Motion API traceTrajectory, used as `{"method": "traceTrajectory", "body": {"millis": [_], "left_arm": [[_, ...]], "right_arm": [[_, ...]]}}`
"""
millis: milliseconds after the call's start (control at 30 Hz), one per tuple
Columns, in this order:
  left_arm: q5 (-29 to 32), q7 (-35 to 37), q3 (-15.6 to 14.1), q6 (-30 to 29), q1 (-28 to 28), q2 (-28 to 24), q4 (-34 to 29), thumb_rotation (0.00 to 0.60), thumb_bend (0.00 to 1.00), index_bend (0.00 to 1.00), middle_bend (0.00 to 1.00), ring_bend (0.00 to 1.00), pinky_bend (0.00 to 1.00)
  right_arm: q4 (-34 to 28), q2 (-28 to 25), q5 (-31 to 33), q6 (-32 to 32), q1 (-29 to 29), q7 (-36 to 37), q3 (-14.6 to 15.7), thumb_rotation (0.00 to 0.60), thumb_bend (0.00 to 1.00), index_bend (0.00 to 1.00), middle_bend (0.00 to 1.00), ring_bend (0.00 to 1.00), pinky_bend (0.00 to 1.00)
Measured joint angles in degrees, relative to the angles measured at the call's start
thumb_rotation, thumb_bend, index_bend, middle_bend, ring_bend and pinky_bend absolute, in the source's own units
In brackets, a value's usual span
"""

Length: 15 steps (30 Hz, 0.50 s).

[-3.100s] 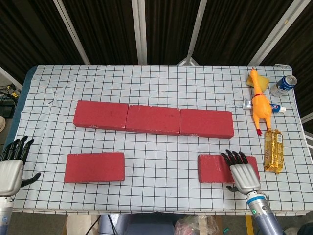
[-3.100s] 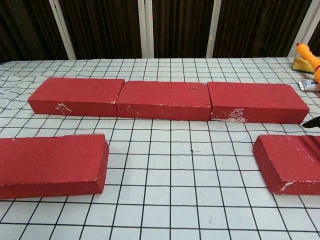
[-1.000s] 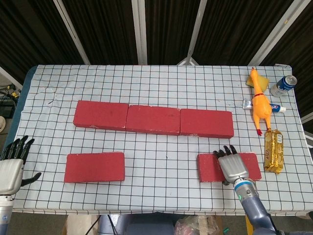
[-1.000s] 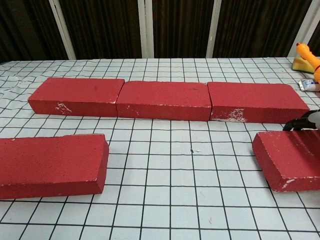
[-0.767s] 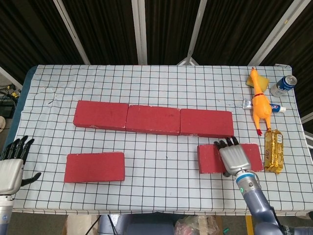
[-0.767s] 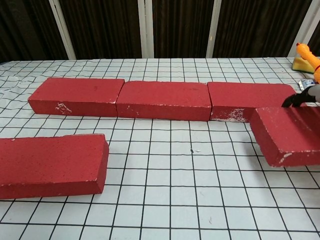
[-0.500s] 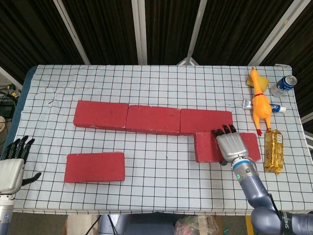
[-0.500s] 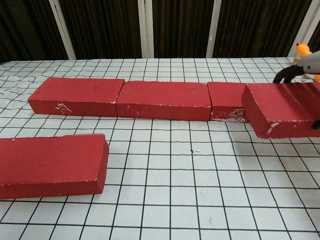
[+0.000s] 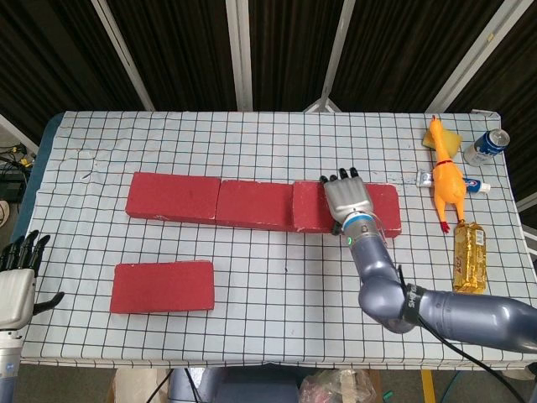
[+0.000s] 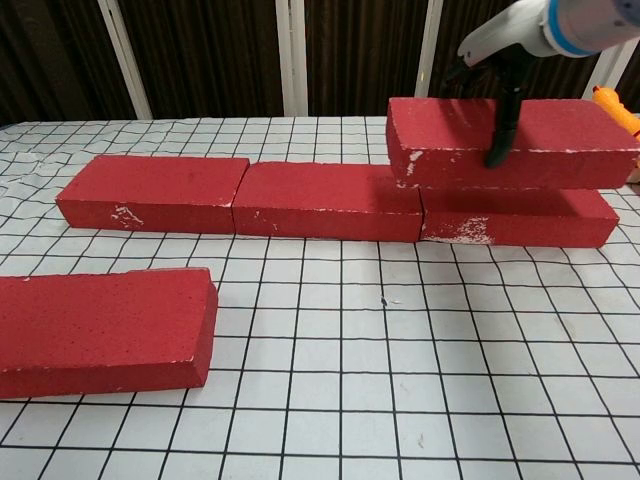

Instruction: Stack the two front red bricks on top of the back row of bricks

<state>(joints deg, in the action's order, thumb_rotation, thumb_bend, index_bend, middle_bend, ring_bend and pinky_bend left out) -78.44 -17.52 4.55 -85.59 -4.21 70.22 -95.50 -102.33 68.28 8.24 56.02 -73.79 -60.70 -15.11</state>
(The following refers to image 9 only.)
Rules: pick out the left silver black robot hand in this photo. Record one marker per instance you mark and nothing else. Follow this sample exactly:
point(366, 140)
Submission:
point(17, 294)

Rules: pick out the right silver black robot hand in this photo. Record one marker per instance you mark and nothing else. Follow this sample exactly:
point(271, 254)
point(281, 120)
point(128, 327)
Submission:
point(348, 197)

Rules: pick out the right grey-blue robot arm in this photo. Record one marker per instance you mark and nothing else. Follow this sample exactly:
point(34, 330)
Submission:
point(377, 277)

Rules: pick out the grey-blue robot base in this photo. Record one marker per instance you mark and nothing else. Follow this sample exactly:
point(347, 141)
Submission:
point(235, 386)

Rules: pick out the white toothpaste tube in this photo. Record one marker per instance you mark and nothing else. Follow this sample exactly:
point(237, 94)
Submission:
point(424, 178)

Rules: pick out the orange rubber chicken toy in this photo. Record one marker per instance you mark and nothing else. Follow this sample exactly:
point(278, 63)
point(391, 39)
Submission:
point(448, 180)

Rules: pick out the blue table padding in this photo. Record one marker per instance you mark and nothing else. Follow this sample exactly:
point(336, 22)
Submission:
point(31, 189)

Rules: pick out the black equipment box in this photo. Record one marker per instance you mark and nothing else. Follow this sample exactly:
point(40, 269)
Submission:
point(10, 184)

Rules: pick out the yellow sponge wedge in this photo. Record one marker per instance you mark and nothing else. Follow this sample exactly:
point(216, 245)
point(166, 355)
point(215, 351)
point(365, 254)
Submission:
point(455, 140)

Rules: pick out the white black grid tablecloth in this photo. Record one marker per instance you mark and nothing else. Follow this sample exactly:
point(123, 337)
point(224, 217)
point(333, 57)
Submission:
point(268, 294)

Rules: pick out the golden snack package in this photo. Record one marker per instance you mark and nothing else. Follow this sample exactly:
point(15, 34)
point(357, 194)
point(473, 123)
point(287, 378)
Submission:
point(470, 260)

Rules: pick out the blue drink can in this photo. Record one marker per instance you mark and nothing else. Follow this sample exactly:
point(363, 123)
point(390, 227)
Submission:
point(484, 147)

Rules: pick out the white sack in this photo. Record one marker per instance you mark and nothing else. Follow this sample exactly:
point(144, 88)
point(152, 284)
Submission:
point(138, 386)

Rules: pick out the clear plastic bag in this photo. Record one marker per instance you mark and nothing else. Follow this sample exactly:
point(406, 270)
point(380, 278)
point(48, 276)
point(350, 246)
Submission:
point(335, 388)

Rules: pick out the dark pleated curtain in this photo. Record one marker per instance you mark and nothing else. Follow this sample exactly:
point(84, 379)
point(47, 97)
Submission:
point(189, 50)

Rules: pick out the white metal frame post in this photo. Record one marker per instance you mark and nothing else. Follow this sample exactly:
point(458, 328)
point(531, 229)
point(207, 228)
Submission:
point(240, 54)
point(126, 59)
point(474, 59)
point(335, 59)

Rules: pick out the white frame bar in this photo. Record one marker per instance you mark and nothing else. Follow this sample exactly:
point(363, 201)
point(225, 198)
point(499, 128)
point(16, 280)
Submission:
point(19, 132)

